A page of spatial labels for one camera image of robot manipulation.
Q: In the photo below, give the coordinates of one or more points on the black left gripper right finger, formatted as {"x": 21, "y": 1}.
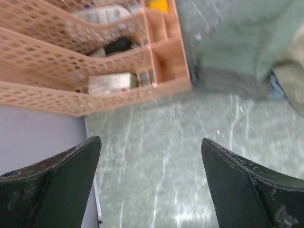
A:
{"x": 246, "y": 194}

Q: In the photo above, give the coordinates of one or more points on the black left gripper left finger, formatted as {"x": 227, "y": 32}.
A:
{"x": 51, "y": 193}

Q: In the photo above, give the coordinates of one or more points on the blue and beige pillowcase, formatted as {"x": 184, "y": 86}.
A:
{"x": 252, "y": 48}

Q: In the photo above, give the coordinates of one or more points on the white box in organizer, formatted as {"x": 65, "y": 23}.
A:
{"x": 110, "y": 84}

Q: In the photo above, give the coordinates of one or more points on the orange plastic file organizer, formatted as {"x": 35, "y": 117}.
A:
{"x": 50, "y": 48}

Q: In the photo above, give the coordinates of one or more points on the black object in organizer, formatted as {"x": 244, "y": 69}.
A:
{"x": 120, "y": 45}

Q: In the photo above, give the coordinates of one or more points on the yellow object in organizer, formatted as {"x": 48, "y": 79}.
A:
{"x": 161, "y": 5}

